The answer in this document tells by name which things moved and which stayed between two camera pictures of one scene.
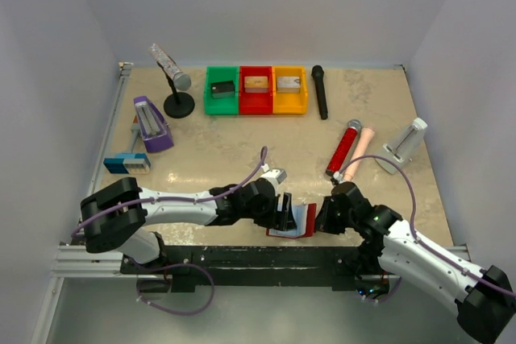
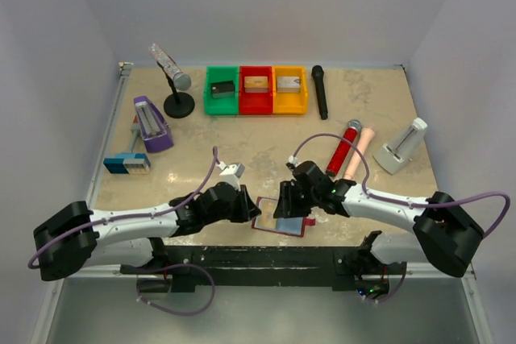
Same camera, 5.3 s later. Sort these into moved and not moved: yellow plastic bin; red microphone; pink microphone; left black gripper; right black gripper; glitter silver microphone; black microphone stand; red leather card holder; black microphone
Moved: left black gripper; right black gripper; red leather card holder
Not moved: glitter silver microphone; black microphone; yellow plastic bin; black microphone stand; red microphone; pink microphone
